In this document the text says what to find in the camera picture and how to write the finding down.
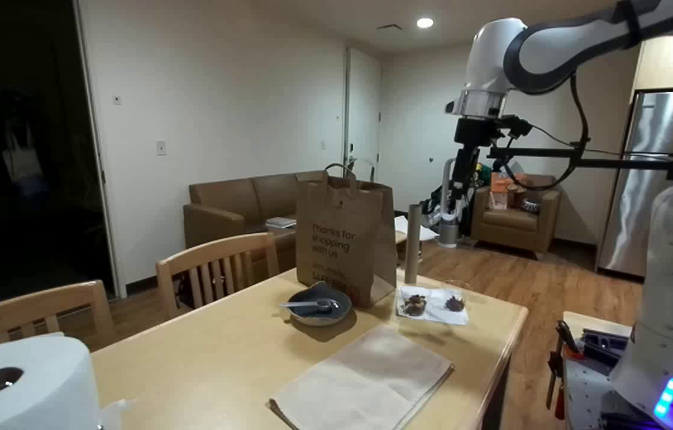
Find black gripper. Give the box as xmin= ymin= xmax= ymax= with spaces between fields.
xmin=454 ymin=114 xmax=509 ymax=198

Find white paper towel roll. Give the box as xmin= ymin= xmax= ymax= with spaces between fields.
xmin=0 ymin=331 xmax=106 ymax=430

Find orange snack box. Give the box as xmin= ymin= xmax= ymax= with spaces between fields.
xmin=486 ymin=169 xmax=516 ymax=212

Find white standing appliance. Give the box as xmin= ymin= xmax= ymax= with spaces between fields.
xmin=429 ymin=155 xmax=475 ymax=249

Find small dark bag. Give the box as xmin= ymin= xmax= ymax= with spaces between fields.
xmin=514 ymin=192 xmax=544 ymax=218

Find brown armchair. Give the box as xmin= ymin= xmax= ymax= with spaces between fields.
xmin=467 ymin=172 xmax=564 ymax=257

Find white crumpled cloth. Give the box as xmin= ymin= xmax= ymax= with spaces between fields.
xmin=393 ymin=212 xmax=442 ymax=245

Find white closet door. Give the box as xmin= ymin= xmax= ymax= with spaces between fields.
xmin=344 ymin=45 xmax=384 ymax=184

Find brown paper shopping bag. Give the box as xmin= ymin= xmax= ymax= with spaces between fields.
xmin=294 ymin=159 xmax=399 ymax=311

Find black boom bar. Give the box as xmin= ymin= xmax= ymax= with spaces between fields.
xmin=486 ymin=140 xmax=673 ymax=184

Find stainless steel refrigerator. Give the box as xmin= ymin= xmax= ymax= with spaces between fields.
xmin=595 ymin=85 xmax=673 ymax=281

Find orange black clamp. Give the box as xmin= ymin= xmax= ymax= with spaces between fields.
xmin=553 ymin=318 xmax=584 ymax=358
xmin=544 ymin=348 xmax=571 ymax=422

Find wooden cart top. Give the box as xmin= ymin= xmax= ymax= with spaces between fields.
xmin=560 ymin=307 xmax=634 ymax=342

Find dark blue bowl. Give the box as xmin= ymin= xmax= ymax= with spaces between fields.
xmin=284 ymin=281 xmax=355 ymax=329

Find white cushion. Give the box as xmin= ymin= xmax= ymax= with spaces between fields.
xmin=262 ymin=214 xmax=301 ymax=235

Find light grey spoon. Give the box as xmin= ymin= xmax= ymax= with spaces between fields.
xmin=286 ymin=296 xmax=344 ymax=315

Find beige paper napkin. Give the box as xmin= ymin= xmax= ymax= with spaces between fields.
xmin=267 ymin=323 xmax=455 ymax=430

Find brown sofa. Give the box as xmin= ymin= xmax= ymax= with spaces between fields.
xmin=182 ymin=168 xmax=331 ymax=250

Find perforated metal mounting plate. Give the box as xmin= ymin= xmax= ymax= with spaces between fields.
xmin=560 ymin=356 xmax=649 ymax=430

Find light wooden chair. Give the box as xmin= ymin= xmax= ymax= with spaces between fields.
xmin=0 ymin=276 xmax=120 ymax=358
xmin=152 ymin=229 xmax=281 ymax=323

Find white tote bag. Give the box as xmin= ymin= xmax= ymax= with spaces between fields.
xmin=0 ymin=126 xmax=46 ymax=198

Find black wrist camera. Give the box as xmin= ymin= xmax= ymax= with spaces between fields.
xmin=494 ymin=114 xmax=535 ymax=140

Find black mounting bracket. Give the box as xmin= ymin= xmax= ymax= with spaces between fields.
xmin=577 ymin=328 xmax=633 ymax=371

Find black velcro strap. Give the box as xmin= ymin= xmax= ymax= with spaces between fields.
xmin=613 ymin=0 xmax=646 ymax=47

